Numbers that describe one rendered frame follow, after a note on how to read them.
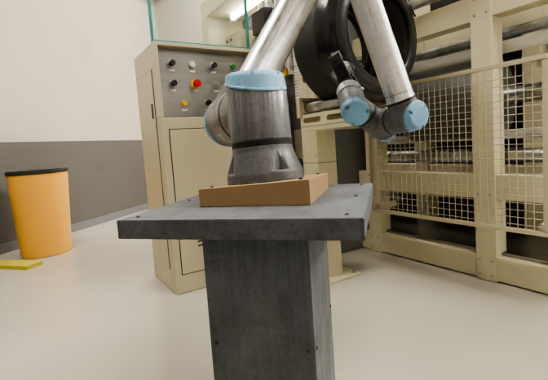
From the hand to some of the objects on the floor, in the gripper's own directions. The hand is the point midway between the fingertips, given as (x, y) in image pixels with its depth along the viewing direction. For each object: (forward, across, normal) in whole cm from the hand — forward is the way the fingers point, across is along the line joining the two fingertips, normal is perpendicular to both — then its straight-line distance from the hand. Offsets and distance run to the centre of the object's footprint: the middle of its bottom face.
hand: (340, 62), depth 151 cm
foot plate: (-21, -54, -100) cm, 115 cm away
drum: (+41, -268, -52) cm, 276 cm away
